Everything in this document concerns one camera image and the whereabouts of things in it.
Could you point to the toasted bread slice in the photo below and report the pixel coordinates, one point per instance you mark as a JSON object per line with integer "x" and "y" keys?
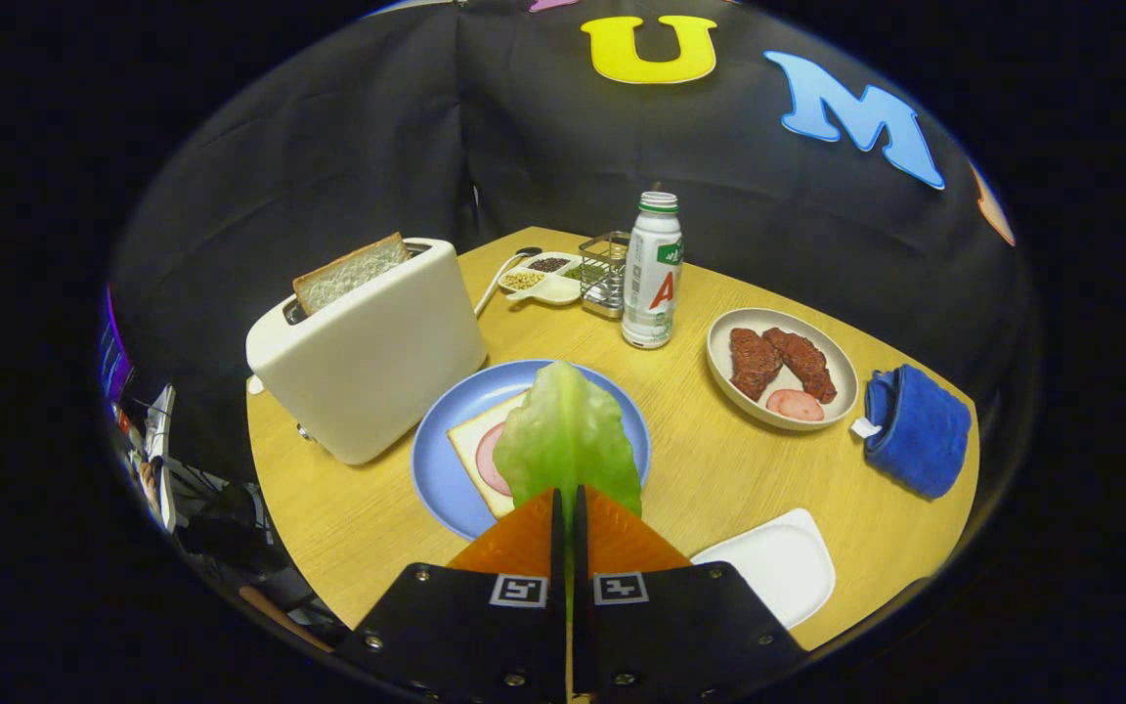
{"x": 348, "y": 274}

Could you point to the beige round plate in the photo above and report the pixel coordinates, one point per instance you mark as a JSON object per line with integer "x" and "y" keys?
{"x": 837, "y": 376}

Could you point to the small dark red meat slice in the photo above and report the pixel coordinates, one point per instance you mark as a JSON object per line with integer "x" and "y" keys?
{"x": 752, "y": 362}

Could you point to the long dark red meat slice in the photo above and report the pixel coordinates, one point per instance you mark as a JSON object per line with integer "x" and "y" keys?
{"x": 802, "y": 362}

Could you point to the white toaster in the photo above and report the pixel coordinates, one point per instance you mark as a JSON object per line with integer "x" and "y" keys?
{"x": 377, "y": 362}

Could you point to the brown wooden rod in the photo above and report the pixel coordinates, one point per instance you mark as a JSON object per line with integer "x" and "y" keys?
{"x": 280, "y": 616}

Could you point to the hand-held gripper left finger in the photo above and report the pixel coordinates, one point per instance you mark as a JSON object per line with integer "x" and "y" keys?
{"x": 465, "y": 626}

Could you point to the black backdrop cloth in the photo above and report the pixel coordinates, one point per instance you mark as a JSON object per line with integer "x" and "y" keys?
{"x": 328, "y": 147}

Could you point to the white bread slice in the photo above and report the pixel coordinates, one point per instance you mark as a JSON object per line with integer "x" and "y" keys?
{"x": 465, "y": 450}

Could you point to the green lettuce leaf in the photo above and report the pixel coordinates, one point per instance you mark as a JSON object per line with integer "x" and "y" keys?
{"x": 563, "y": 430}

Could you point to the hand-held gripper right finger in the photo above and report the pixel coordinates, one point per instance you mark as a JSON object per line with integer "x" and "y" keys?
{"x": 671, "y": 626}

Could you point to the blue towel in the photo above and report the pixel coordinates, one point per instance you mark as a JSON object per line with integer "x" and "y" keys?
{"x": 925, "y": 435}

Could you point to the white bottle green cap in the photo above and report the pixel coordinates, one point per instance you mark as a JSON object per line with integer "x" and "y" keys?
{"x": 651, "y": 293}

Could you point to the white divided condiment dish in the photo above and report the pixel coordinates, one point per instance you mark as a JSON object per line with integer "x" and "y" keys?
{"x": 558, "y": 288}

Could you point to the white square plate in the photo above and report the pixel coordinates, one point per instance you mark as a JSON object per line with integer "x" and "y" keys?
{"x": 778, "y": 567}

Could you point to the blue round plate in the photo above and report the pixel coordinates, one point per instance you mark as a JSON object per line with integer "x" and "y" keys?
{"x": 436, "y": 469}

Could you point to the pink ham slice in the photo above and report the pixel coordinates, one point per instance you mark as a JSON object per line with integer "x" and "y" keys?
{"x": 798, "y": 405}
{"x": 490, "y": 460}

